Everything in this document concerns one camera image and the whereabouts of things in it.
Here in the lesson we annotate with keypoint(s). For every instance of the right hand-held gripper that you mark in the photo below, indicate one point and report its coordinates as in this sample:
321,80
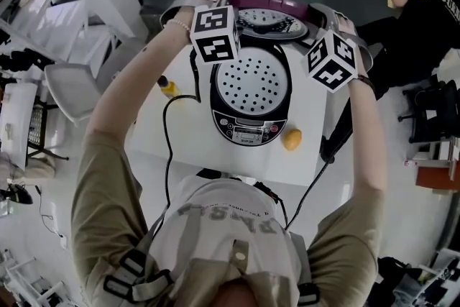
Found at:
330,61

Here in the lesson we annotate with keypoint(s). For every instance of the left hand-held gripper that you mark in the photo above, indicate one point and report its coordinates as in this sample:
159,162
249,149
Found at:
215,34

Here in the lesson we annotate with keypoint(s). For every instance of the purple rice cooker base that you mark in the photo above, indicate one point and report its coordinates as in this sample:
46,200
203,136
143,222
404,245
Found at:
251,133

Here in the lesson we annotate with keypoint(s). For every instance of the person's left forearm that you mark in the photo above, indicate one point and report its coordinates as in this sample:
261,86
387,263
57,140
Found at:
133,82

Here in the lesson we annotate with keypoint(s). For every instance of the person's right forearm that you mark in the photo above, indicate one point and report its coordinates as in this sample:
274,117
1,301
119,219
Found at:
366,154

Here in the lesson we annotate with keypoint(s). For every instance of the person's right hand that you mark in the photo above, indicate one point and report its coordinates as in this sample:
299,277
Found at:
346,25

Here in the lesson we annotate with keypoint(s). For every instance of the white perforated steamer tray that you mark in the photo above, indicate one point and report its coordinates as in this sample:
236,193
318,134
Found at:
248,86

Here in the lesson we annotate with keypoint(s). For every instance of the yellow oil bottle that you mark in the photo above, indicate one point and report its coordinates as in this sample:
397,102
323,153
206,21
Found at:
169,88

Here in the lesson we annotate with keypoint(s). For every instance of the white square table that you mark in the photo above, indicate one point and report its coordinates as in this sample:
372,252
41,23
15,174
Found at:
309,111

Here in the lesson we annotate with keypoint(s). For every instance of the orange fruit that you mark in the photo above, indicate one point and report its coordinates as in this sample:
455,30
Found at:
292,140

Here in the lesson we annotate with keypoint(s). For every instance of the black office chair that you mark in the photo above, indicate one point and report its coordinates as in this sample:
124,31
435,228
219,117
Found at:
435,108

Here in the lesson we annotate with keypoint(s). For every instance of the person's black trousers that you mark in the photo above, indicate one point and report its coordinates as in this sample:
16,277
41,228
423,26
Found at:
208,173

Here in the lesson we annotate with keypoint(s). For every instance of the white plastic armchair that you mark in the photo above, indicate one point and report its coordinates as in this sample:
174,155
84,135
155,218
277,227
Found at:
72,90

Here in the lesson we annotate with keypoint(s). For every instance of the white shelving unit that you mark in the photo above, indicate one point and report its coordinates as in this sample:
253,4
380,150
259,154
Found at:
61,21

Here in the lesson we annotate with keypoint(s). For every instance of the white low rack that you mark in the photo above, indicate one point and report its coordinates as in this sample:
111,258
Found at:
431,154

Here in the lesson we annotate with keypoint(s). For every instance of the person's white printed t-shirt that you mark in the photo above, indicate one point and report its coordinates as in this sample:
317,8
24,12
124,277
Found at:
223,226

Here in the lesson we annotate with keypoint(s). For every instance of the orange cabinet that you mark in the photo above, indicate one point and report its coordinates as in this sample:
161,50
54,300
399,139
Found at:
436,178

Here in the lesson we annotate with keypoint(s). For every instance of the row of black bags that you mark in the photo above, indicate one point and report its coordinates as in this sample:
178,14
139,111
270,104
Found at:
21,59

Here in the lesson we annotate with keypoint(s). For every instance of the person's khaki overshirt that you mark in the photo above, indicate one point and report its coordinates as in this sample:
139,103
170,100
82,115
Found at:
104,197

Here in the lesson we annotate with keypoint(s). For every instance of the black metal stool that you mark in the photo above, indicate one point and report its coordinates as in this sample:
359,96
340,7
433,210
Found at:
36,126

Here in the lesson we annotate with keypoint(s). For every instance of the white side table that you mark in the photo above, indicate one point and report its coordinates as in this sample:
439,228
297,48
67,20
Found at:
16,118

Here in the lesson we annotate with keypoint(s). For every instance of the black green headset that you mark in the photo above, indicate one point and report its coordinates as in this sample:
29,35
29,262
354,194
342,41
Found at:
16,195

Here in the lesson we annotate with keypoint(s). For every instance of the grey harness with black buckles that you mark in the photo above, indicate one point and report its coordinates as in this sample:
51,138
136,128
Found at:
136,280

